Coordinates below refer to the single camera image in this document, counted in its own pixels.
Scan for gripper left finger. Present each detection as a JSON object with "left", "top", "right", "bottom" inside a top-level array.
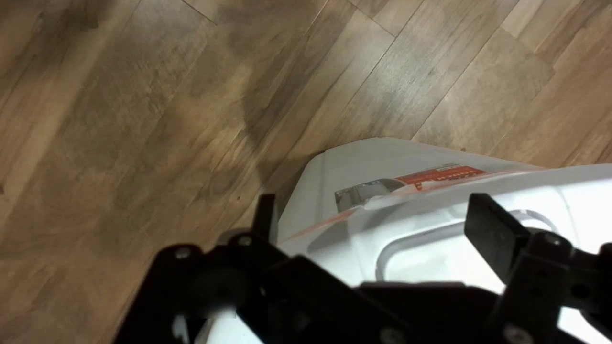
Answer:
[{"left": 114, "top": 193, "right": 412, "bottom": 344}]

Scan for white plastic bin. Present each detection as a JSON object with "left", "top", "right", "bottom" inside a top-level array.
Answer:
[{"left": 194, "top": 137, "right": 612, "bottom": 344}]

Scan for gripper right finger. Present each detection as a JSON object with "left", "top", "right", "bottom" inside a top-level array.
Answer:
[{"left": 464, "top": 193, "right": 612, "bottom": 344}]

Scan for white bin lid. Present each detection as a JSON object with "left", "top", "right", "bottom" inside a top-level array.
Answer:
[{"left": 194, "top": 164, "right": 612, "bottom": 344}]

